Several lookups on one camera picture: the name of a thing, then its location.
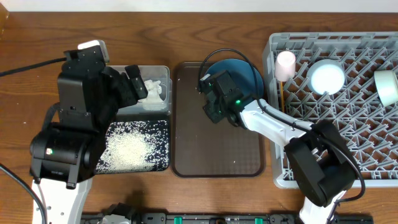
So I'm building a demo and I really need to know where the dark blue plate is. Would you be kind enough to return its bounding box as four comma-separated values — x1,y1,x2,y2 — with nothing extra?
205,58,264,98

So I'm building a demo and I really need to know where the white napkin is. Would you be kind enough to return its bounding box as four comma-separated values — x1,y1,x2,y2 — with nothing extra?
141,80,163,103

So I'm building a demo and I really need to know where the wooden chopstick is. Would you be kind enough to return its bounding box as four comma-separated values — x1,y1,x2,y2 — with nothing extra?
279,82,285,113

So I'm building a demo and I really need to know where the pink cup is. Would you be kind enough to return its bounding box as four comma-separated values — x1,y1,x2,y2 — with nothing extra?
274,50,296,82

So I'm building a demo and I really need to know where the light blue bowl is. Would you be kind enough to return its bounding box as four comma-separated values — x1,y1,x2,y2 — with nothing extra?
307,59,345,95

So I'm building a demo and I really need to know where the mint green bowl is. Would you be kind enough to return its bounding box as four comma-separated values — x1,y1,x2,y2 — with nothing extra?
374,70,398,106

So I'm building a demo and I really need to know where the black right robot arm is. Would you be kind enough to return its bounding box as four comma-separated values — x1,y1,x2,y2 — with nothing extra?
198,70,362,223

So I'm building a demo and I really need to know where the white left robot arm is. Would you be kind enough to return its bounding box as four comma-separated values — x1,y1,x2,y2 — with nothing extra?
30,46,148,223

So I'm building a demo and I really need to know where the grey dishwasher rack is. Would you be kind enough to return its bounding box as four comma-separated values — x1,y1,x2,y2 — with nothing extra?
262,32,397,188

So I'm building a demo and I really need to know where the clear plastic bin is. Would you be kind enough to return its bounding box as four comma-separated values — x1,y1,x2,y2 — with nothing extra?
118,65,172,115

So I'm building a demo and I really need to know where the brown serving tray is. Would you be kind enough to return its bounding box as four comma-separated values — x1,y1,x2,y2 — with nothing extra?
171,62,266,178

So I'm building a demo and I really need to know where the black rectangular tray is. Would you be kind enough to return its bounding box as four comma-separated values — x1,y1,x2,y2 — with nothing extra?
95,115,171,175

